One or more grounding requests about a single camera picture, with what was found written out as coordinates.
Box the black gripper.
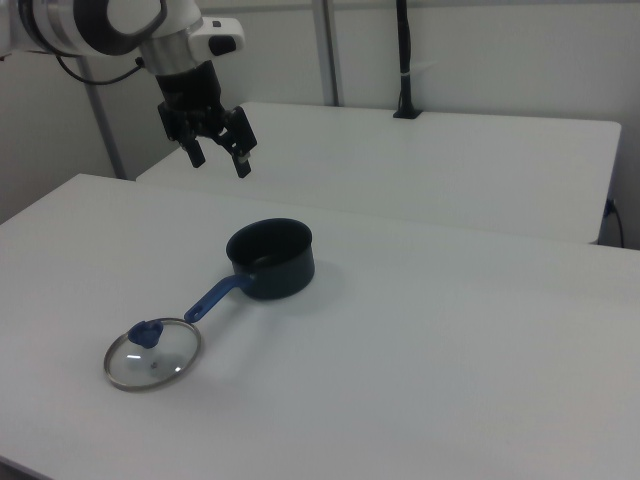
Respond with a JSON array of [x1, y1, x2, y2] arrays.
[[154, 60, 259, 179]]

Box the glass lid with blue knob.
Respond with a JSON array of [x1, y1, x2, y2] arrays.
[[103, 317, 203, 393]]

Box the grey metal partition post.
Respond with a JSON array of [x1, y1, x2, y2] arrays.
[[314, 0, 347, 107], [85, 82, 127, 180]]

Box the dark saucepan with blue handle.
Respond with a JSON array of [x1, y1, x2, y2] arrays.
[[183, 217, 316, 324]]

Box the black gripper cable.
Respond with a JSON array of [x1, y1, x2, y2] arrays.
[[53, 52, 146, 86]]

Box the black camera pole with base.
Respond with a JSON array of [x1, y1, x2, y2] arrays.
[[392, 0, 424, 120]]

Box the black power cable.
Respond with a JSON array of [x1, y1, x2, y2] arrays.
[[611, 203, 627, 247]]

